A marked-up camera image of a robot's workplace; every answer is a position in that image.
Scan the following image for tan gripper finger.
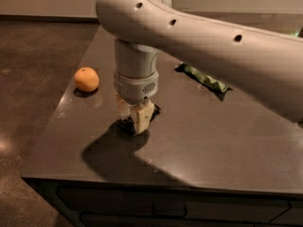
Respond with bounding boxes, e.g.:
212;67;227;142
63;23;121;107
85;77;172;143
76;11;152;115
131;99;154;134
116;95;131;119

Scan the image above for black chocolate rxbar wrapper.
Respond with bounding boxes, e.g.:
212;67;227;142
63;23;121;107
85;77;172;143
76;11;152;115
118;104;161;136

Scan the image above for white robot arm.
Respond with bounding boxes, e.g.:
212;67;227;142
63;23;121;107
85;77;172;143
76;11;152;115
96;0;303;124

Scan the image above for green jalapeno chip bag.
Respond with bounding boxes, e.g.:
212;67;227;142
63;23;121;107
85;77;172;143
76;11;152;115
175;62;229;93

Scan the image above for orange fruit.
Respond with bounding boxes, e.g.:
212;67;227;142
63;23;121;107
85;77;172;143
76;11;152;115
74;67;99;93

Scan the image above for dark cabinet drawers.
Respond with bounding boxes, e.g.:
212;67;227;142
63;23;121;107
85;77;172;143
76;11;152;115
25;178;303;227

